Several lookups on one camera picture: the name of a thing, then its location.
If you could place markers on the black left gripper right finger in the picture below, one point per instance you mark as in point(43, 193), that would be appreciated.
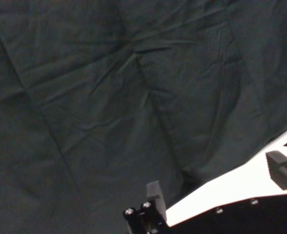
point(283, 173)

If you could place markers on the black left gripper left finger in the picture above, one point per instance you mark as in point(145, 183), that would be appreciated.
point(153, 214)

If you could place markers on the black backdrop cloth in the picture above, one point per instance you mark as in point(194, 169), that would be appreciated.
point(84, 97)

